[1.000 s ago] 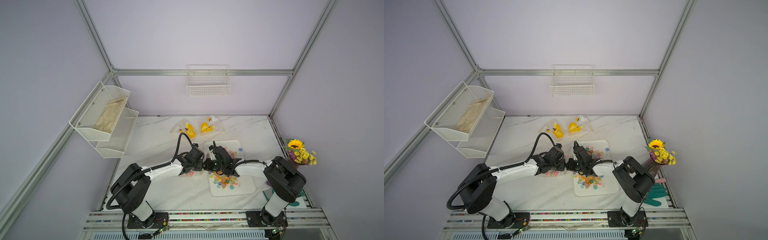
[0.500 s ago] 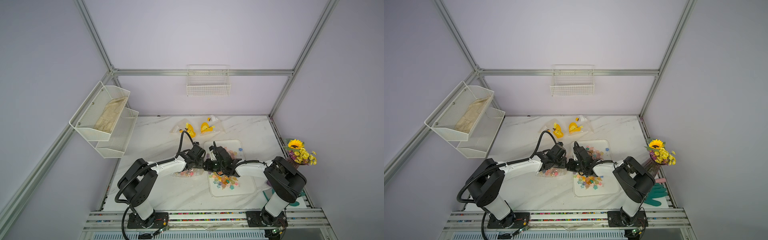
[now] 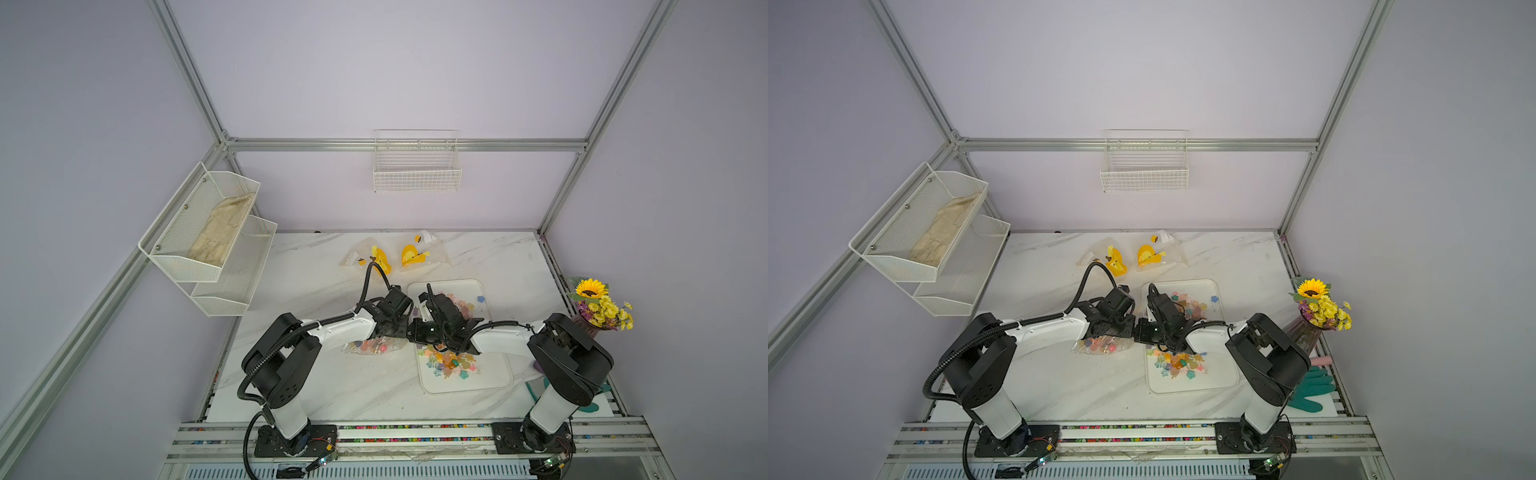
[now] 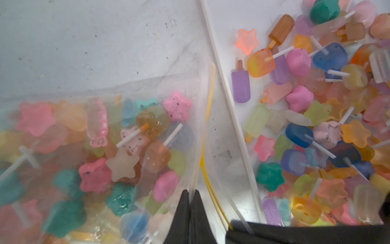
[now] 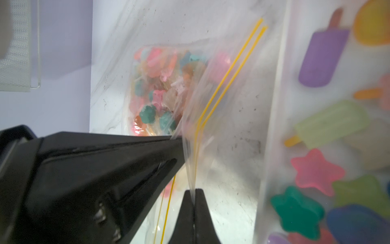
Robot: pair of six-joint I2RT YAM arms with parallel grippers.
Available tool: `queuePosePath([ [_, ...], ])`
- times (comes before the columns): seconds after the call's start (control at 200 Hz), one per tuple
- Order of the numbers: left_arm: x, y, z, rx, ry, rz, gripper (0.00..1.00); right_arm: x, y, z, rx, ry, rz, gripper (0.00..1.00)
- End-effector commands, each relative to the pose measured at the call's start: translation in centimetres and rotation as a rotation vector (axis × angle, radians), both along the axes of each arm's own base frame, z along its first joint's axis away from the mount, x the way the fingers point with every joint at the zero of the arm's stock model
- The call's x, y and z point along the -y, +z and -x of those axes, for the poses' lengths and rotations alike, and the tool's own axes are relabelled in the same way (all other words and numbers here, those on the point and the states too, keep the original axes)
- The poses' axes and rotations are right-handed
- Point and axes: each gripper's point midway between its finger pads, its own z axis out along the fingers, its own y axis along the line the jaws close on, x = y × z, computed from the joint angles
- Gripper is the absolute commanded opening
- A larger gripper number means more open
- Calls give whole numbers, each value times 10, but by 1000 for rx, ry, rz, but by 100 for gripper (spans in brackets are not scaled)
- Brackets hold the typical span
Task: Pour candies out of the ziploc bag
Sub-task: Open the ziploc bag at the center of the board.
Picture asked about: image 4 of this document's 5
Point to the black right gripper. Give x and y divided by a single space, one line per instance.
268 234

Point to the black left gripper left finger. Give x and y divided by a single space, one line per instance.
179 232

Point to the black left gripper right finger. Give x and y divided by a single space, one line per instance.
200 231

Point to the pile of candies on tray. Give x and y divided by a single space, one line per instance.
320 116

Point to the white plastic tray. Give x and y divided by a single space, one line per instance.
231 106

